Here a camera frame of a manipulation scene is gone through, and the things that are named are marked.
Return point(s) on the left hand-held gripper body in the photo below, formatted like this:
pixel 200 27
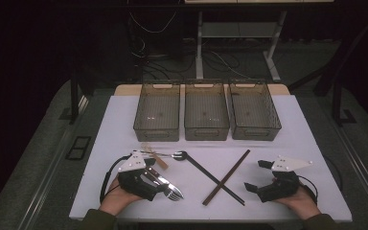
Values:
pixel 134 182

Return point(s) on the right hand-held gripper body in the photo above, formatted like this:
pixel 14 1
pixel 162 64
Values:
pixel 281 187

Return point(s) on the translucent plastic spoon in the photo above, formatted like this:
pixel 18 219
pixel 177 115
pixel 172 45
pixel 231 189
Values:
pixel 160 161

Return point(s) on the brown chopstick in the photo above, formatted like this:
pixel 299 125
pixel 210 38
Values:
pixel 235 166
pixel 215 191

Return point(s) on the steel spoon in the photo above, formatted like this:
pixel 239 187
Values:
pixel 179 156

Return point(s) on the translucent grey plastic bin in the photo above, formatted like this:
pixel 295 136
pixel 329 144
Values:
pixel 157 111
pixel 254 111
pixel 206 111

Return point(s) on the person's left hand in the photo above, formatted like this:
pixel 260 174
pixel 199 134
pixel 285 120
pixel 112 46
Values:
pixel 115 199

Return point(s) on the person's right hand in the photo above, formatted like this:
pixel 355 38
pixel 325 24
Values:
pixel 302 204

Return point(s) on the white table cover sheet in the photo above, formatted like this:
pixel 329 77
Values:
pixel 268 147

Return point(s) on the black floor socket panel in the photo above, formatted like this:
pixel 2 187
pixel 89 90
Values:
pixel 77 148

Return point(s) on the black metal stand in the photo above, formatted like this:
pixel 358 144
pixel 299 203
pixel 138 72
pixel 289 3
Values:
pixel 74 96
pixel 336 102

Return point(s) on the white standing desk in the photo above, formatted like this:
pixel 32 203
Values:
pixel 199 48

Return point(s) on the metal floor rail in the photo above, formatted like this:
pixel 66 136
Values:
pixel 41 191
pixel 366 175

